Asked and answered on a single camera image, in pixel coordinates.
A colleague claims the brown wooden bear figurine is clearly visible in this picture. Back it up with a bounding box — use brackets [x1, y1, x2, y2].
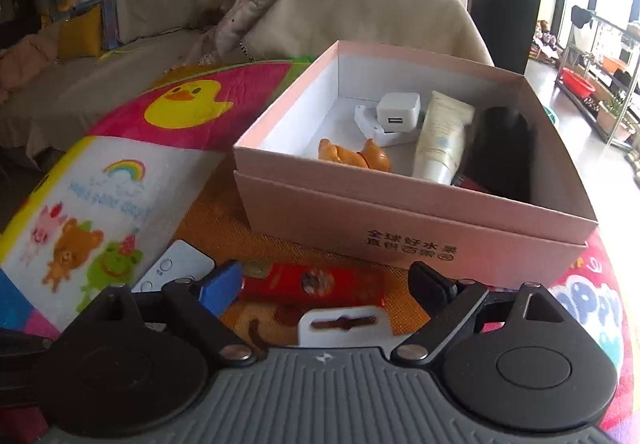
[318, 139, 392, 172]

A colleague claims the red wooden cylinder toy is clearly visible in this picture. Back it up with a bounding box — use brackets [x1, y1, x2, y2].
[240, 260, 384, 309]

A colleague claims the pink cardboard box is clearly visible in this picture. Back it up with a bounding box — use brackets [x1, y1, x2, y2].
[233, 41, 598, 287]

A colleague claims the beige covered sofa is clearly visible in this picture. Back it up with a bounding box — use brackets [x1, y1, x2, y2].
[1, 0, 491, 164]

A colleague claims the white charger adapter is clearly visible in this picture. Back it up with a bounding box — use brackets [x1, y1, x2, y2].
[376, 92, 421, 132]

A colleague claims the cream lotion tube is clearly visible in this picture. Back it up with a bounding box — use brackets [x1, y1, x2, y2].
[412, 91, 475, 185]

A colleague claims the white cable retail box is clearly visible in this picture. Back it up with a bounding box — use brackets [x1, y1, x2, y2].
[297, 305, 399, 353]

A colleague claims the black round object in box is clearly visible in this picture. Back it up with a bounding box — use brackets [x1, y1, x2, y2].
[452, 106, 536, 203]

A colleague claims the white plastic holder in box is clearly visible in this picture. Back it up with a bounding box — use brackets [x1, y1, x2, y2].
[354, 105, 425, 147]

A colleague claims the metal balcony shelf rack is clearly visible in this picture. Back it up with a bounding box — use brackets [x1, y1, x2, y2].
[555, 6, 639, 153]

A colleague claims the colourful cartoon play mat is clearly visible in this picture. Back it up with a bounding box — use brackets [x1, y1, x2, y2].
[1, 60, 639, 443]

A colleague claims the yellow bag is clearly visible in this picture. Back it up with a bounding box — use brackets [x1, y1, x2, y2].
[58, 6, 102, 62]

